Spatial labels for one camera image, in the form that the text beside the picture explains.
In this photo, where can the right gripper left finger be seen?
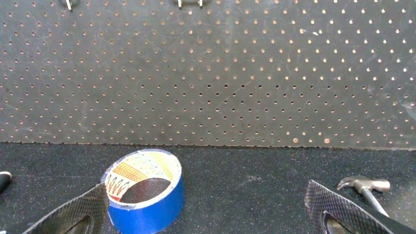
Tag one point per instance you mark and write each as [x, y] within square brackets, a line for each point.
[81, 208]

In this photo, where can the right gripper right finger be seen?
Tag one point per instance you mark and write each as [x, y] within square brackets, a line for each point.
[334, 204]

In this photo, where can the roll of blue tape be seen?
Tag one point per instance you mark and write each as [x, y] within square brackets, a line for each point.
[146, 211]

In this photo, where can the black and white pliers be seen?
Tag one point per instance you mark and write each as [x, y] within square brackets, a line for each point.
[4, 182]

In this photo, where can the black pegboard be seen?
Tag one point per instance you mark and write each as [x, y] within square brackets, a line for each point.
[208, 81]

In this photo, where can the hammer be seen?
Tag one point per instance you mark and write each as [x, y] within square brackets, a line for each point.
[365, 184]

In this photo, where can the metal hook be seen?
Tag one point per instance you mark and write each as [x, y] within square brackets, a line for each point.
[68, 4]
[179, 3]

